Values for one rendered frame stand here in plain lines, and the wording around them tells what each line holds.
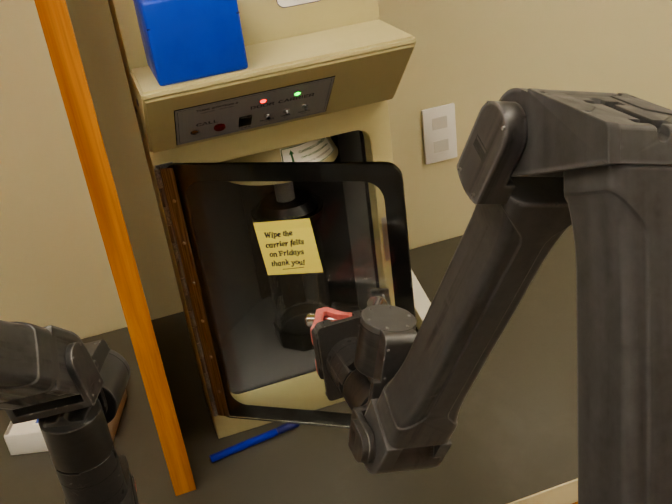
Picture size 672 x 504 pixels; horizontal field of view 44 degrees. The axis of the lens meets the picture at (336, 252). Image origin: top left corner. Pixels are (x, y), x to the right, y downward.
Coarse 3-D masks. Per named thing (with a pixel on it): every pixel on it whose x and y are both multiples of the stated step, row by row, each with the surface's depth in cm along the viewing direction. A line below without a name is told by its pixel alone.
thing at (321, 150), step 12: (300, 144) 112; (312, 144) 113; (324, 144) 115; (252, 156) 112; (264, 156) 112; (276, 156) 112; (288, 156) 112; (300, 156) 112; (312, 156) 113; (324, 156) 115; (336, 156) 117
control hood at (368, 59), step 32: (320, 32) 102; (352, 32) 101; (384, 32) 99; (256, 64) 93; (288, 64) 92; (320, 64) 93; (352, 64) 95; (384, 64) 98; (160, 96) 89; (192, 96) 91; (224, 96) 93; (352, 96) 103; (384, 96) 106; (160, 128) 95; (256, 128) 103
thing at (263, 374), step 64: (192, 192) 103; (256, 192) 101; (320, 192) 98; (384, 192) 96; (256, 256) 105; (320, 256) 103; (384, 256) 100; (256, 320) 111; (256, 384) 116; (320, 384) 113
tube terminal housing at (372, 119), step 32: (128, 0) 95; (256, 0) 99; (352, 0) 103; (128, 32) 96; (256, 32) 101; (288, 32) 102; (128, 64) 98; (288, 128) 107; (320, 128) 109; (352, 128) 110; (384, 128) 112; (160, 160) 104; (192, 160) 105; (224, 160) 106; (384, 160) 114; (224, 416) 123
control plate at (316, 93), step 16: (320, 80) 96; (240, 96) 94; (256, 96) 95; (272, 96) 96; (288, 96) 98; (304, 96) 99; (320, 96) 100; (176, 112) 93; (192, 112) 94; (208, 112) 95; (224, 112) 96; (240, 112) 97; (256, 112) 99; (272, 112) 100; (304, 112) 103; (320, 112) 104; (176, 128) 96; (192, 128) 97; (208, 128) 99; (240, 128) 101
